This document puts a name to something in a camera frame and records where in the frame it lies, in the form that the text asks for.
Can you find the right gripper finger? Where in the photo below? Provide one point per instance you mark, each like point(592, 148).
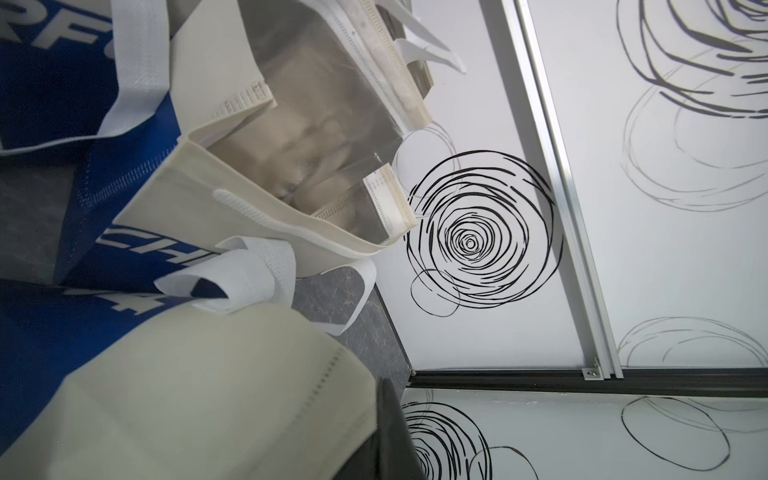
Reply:
point(389, 452)

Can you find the blue beige takeout bag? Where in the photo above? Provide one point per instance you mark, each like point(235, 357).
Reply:
point(74, 71)
point(282, 122)
point(416, 44)
point(212, 376)

